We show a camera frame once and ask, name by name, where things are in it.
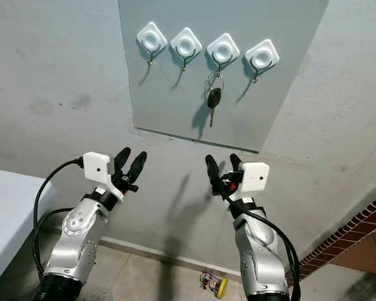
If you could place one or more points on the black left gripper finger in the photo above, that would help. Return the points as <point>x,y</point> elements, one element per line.
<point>136,166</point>
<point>122,160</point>

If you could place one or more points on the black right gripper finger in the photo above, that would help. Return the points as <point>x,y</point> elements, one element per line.
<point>235,163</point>
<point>214,170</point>

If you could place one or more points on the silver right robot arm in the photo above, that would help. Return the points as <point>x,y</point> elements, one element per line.
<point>257,251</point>

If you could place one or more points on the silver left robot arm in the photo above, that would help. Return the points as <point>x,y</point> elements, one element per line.
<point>81,238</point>

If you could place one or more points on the small yellow colourful toy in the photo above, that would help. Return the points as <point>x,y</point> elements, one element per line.
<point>220,288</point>

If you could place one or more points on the white table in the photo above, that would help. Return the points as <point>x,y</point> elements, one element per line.
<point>6,219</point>

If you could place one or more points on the red brick ledge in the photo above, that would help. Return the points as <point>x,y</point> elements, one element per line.
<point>357,222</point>

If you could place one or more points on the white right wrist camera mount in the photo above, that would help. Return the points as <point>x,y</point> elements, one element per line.
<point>254,177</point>

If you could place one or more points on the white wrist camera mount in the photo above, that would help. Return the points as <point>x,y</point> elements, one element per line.
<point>254,177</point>
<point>96,167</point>

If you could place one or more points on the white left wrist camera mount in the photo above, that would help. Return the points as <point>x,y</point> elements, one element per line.
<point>96,167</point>

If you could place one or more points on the grey wall board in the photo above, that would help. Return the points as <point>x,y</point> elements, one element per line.
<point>169,94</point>

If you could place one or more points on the white square wall hook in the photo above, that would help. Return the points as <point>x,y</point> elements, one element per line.
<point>223,48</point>
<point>262,55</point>
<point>151,39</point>
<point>186,42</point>

